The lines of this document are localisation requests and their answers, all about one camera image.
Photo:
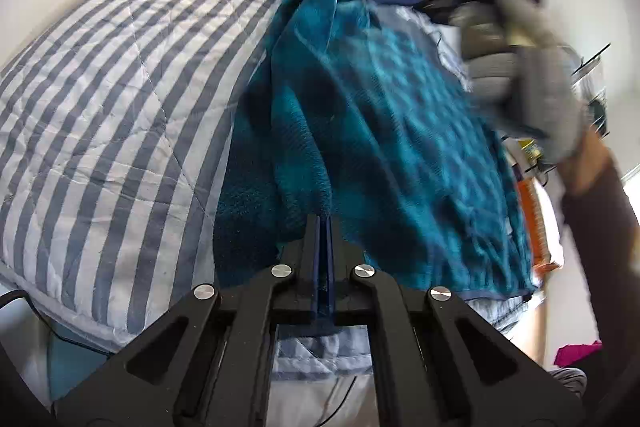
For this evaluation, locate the blue white striped blanket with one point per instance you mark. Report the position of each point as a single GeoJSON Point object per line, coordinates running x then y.
{"type": "Point", "coordinates": [100, 107]}

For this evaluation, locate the teal plaid fleece garment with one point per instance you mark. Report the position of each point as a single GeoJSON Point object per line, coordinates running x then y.
{"type": "Point", "coordinates": [390, 132]}

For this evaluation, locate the magenta cloth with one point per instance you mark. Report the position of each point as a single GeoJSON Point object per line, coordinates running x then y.
{"type": "Point", "coordinates": [575, 353]}

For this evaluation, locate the person's right forearm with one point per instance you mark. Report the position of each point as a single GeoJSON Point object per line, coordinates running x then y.
{"type": "Point", "coordinates": [600, 232]}

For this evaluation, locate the orange white covered stool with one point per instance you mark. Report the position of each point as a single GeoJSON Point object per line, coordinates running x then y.
{"type": "Point", "coordinates": [530, 217]}

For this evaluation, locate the black clothes rack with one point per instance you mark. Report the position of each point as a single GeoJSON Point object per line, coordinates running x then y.
{"type": "Point", "coordinates": [597, 107]}

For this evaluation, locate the grey striped cloth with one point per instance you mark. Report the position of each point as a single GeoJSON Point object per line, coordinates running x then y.
{"type": "Point", "coordinates": [570, 381]}

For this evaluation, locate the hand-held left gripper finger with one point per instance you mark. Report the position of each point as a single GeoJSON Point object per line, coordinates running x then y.
{"type": "Point", "coordinates": [329, 267]}
{"type": "Point", "coordinates": [323, 267]}

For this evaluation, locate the person's right hand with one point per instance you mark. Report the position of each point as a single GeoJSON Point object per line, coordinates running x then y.
{"type": "Point", "coordinates": [545, 82]}

